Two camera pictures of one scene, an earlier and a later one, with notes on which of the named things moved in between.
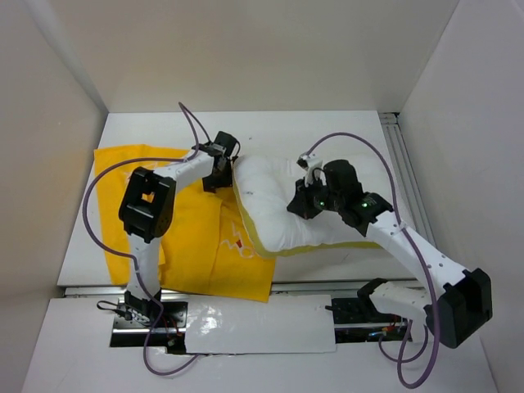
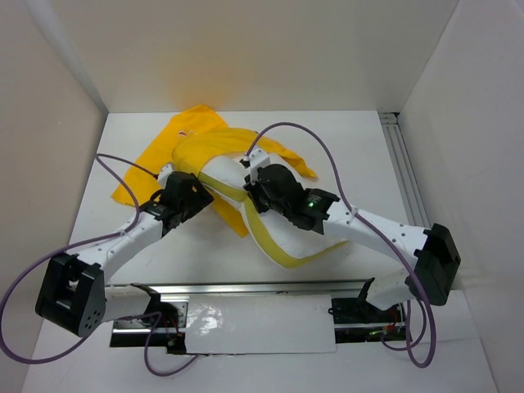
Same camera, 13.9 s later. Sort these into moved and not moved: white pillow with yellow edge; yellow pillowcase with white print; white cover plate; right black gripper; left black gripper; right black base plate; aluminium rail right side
Moved: left black gripper; yellow pillowcase with white print; white pillow with yellow edge; right black gripper
Not moved: right black base plate; aluminium rail right side; white cover plate
